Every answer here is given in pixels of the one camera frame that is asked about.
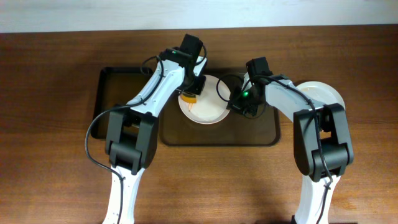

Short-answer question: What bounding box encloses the green and orange sponge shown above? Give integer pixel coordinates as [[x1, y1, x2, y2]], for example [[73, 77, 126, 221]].
[[180, 91, 197, 104]]

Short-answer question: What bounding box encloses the white plate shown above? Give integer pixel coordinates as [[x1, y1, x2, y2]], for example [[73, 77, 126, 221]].
[[297, 81, 346, 108], [178, 75, 231, 124]]

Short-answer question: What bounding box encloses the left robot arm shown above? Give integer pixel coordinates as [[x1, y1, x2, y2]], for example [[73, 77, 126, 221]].
[[104, 34, 207, 223]]

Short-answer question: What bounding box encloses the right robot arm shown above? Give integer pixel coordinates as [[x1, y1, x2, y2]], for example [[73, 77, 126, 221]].
[[227, 57, 354, 223]]

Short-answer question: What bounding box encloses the brown serving tray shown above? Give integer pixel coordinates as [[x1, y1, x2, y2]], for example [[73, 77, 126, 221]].
[[157, 66, 281, 147]]

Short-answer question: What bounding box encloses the black sponge tray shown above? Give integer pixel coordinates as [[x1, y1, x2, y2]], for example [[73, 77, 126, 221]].
[[90, 67, 152, 140]]

